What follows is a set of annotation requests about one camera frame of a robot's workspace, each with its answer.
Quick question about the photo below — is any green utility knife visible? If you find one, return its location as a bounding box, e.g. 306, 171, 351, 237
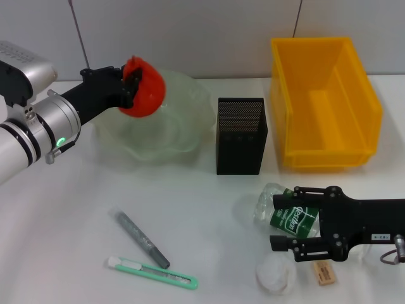
106, 256, 199, 291

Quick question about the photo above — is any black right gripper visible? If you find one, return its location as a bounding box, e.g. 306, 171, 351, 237
269, 186, 405, 263

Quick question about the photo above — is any white paper ball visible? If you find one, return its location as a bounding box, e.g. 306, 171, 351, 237
255, 253, 297, 295

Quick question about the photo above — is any grey marker pen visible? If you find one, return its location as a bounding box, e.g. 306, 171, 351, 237
109, 208, 171, 270

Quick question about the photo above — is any pale green glass fruit plate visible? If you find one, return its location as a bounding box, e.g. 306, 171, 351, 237
91, 68, 216, 165

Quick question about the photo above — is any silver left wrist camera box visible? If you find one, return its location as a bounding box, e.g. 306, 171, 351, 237
0, 40, 58, 108

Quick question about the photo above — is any black mesh pen holder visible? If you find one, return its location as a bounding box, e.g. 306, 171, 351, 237
216, 97, 269, 175

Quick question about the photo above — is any red-orange toy orange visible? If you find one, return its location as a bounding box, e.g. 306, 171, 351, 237
118, 55, 166, 118

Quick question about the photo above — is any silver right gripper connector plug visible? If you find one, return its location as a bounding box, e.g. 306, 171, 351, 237
394, 234, 405, 263

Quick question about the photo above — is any clear green-label water bottle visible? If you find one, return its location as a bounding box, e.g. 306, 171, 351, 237
252, 182, 374, 258

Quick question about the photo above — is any tan rectangular eraser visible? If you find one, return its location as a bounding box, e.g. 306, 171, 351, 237
311, 261, 338, 287

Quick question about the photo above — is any yellow plastic bin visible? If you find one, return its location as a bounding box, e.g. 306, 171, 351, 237
269, 37, 384, 168

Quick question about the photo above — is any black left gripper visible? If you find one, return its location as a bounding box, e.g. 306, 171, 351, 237
59, 65, 143, 126

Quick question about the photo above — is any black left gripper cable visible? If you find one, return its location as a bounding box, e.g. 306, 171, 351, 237
46, 129, 80, 165

